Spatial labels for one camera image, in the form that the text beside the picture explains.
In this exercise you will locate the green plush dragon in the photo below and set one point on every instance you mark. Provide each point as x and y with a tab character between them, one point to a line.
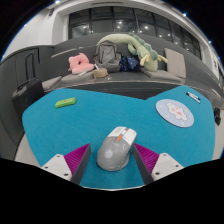
143	50

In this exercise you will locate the grey computer mouse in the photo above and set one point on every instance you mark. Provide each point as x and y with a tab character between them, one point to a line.
115	150

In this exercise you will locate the tan round hat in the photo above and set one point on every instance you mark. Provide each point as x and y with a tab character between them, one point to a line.
100	73

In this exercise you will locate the grey backpack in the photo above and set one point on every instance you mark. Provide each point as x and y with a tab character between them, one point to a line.
107	56

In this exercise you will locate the dark blue patterned bag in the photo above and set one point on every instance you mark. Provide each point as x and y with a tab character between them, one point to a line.
129	63

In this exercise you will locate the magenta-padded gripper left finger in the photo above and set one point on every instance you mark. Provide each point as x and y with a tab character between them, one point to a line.
56	165

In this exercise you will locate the dark glass window wall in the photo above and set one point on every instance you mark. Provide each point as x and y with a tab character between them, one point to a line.
103	25

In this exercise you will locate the round light blue mouse pad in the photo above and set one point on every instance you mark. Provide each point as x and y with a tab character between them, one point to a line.
175	112

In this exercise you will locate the pink plush cushion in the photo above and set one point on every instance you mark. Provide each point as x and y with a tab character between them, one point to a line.
80	64

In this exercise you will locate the black suitcase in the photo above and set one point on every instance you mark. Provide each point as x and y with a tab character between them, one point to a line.
27	95

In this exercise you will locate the upright beige cushion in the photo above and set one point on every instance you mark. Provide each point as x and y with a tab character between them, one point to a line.
175	62

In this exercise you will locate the flat grey seat cushion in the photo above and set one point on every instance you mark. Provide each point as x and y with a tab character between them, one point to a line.
51	83

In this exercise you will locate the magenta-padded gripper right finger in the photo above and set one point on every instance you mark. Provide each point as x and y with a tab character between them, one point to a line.
166	164

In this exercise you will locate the small black object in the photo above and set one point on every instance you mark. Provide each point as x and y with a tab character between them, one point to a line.
217	116

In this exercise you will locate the round grey seat cushion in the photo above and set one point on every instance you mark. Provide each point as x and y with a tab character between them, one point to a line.
75	78

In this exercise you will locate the large grey seat cushion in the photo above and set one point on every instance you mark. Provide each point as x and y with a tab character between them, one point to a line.
161	75

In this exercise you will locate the white marker with blue cap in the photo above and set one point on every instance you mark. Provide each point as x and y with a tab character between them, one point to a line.
193	97

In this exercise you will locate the grey built-in bench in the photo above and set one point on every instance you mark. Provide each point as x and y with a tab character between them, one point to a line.
133	85

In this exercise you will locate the green eraser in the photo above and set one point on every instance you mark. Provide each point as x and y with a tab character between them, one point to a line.
65	102

